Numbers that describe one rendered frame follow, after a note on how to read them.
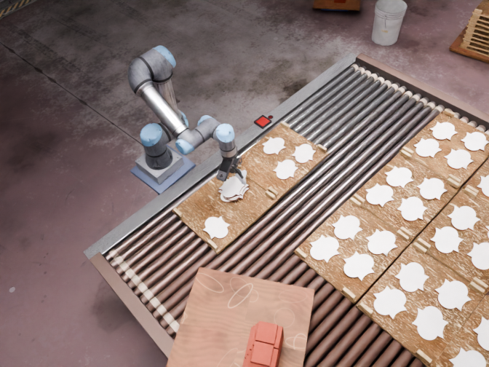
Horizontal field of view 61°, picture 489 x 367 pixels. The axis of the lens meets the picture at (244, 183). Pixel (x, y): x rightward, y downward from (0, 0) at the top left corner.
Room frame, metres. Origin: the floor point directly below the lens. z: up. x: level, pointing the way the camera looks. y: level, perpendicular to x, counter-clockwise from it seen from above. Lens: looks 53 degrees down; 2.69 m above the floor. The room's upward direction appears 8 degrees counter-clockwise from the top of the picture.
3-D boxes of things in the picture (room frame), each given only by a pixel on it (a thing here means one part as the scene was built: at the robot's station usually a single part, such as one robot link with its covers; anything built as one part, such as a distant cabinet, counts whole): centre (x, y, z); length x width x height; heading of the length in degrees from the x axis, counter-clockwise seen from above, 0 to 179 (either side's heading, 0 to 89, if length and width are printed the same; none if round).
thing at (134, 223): (1.66, -0.02, 0.89); 2.08 x 0.09 x 0.06; 127
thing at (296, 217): (1.20, -0.37, 0.90); 1.95 x 0.05 x 0.05; 127
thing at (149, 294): (1.36, -0.25, 0.90); 1.95 x 0.05 x 0.05; 127
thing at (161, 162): (1.57, 0.45, 0.99); 0.15 x 0.15 x 0.10
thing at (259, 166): (1.46, -0.21, 0.93); 0.41 x 0.35 x 0.02; 129
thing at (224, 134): (1.29, 0.06, 1.34); 0.09 x 0.08 x 0.11; 38
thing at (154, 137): (1.57, 0.44, 1.10); 0.13 x 0.12 x 0.14; 128
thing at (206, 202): (1.20, 0.11, 0.93); 0.41 x 0.35 x 0.02; 128
